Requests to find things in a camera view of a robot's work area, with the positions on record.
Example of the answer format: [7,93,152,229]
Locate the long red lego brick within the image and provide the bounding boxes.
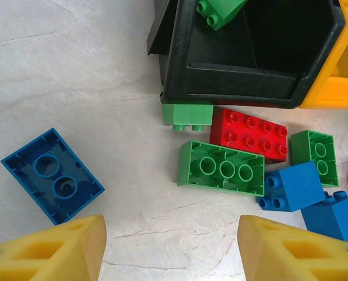
[209,108,289,165]

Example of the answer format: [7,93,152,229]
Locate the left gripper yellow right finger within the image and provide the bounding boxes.
[238,214,348,281]

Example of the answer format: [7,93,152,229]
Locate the orange plastic bin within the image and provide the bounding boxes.
[298,0,348,111]

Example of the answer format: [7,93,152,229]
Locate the long green lego brick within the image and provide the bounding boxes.
[177,139,266,197]

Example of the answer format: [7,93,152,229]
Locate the black plastic bin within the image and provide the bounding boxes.
[146,0,346,109]

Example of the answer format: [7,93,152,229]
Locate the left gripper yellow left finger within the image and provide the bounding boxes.
[0,214,107,281]

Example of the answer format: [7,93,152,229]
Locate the small green lego brick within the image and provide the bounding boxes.
[161,102,214,132]

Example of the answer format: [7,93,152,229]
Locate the large blue lego brick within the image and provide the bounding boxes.
[0,127,106,226]

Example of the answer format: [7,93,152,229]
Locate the small blue lego brick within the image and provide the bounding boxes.
[301,190,348,246]
[257,160,326,213]

